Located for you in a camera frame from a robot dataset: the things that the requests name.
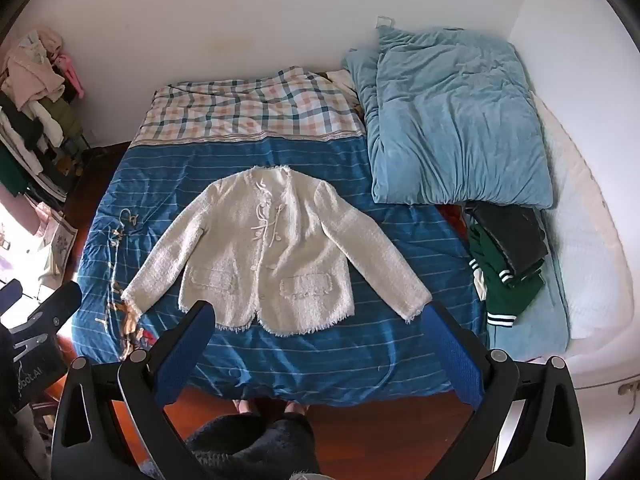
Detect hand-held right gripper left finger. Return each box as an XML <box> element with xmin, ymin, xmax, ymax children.
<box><xmin>50</xmin><ymin>300</ymin><xmax>216</xmax><ymax>480</ymax></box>

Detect green varsity jacket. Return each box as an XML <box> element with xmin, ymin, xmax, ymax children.
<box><xmin>467</xmin><ymin>225</ymin><xmax>546</xmax><ymax>328</ymax></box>

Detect dark grey folded garment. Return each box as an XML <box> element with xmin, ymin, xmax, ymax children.
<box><xmin>465</xmin><ymin>201</ymin><xmax>550</xmax><ymax>281</ymax></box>

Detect cream tweed jacket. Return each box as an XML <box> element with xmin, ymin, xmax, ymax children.
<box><xmin>120</xmin><ymin>165</ymin><xmax>433</xmax><ymax>337</ymax></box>

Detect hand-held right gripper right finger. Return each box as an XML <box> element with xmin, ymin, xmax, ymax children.
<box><xmin>424</xmin><ymin>304</ymin><xmax>587</xmax><ymax>480</ymax></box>

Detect rack of hanging clothes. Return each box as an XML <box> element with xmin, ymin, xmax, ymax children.
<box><xmin>0</xmin><ymin>30</ymin><xmax>91</xmax><ymax>201</ymax></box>

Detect white mattress pad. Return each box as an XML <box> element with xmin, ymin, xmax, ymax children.
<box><xmin>530</xmin><ymin>92</ymin><xmax>636</xmax><ymax>391</ymax></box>

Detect beige tote bag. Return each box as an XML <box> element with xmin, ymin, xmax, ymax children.
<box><xmin>37</xmin><ymin>205</ymin><xmax>78</xmax><ymax>286</ymax></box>

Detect red cloth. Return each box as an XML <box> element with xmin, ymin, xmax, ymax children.
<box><xmin>440</xmin><ymin>204</ymin><xmax>468</xmax><ymax>241</ymax></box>

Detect light blue duvet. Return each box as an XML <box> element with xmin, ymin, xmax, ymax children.
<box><xmin>342</xmin><ymin>25</ymin><xmax>555</xmax><ymax>211</ymax></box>

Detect pink plush toy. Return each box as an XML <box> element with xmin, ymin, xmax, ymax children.
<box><xmin>54</xmin><ymin>52</ymin><xmax>86</xmax><ymax>100</ymax></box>

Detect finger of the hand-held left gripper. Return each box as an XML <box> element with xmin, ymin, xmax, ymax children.
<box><xmin>0</xmin><ymin>280</ymin><xmax>24</xmax><ymax>317</ymax></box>
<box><xmin>36</xmin><ymin>280</ymin><xmax>83</xmax><ymax>333</ymax></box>

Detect blue striped bed sheet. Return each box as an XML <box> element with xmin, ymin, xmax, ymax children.
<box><xmin>70</xmin><ymin>135</ymin><xmax>493</xmax><ymax>408</ymax></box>

